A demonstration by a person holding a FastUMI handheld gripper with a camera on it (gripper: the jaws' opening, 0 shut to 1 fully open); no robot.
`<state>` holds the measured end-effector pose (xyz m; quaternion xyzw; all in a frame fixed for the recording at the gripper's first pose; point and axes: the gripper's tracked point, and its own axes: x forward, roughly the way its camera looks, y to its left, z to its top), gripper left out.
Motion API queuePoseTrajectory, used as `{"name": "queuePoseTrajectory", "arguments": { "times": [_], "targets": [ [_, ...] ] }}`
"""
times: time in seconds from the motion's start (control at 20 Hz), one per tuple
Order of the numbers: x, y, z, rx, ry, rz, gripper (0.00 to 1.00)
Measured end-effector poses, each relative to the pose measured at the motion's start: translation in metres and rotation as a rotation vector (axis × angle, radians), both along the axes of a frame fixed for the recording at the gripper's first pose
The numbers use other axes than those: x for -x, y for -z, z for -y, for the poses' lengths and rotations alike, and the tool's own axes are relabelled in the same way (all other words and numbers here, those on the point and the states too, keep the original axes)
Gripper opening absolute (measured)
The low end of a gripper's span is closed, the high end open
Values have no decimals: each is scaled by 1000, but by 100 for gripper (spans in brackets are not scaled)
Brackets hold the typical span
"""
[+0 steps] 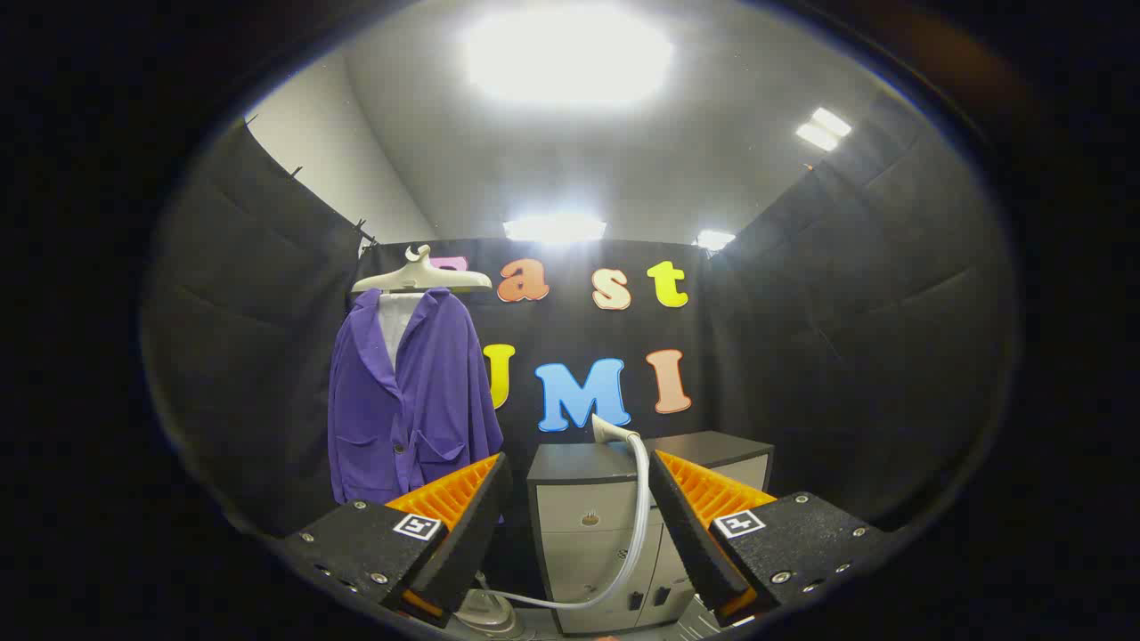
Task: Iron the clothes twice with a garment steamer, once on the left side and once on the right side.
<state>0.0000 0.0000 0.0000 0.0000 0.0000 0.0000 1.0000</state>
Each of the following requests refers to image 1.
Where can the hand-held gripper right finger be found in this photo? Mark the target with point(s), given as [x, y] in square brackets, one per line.
[690, 543]

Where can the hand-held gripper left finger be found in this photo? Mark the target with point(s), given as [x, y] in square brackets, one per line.
[472, 543]

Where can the grey garment steamer base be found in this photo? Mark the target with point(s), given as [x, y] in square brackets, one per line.
[490, 614]

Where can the purple jacket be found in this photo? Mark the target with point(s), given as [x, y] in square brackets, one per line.
[427, 401]

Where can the white padded garment form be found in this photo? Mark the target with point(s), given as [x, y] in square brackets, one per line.
[394, 325]

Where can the white clothes hanger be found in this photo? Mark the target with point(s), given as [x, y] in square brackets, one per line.
[419, 278]

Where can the grey cabinet with dark top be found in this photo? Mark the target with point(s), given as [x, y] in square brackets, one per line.
[579, 516]

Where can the small ceiling light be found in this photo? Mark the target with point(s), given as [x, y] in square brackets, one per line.
[715, 239]

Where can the long ceiling light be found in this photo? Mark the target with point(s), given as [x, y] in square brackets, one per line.
[554, 228]

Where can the twin-bar ceiling light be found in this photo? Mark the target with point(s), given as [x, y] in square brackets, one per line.
[824, 129]

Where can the large ceiling light panel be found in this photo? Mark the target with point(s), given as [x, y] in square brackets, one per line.
[570, 53]

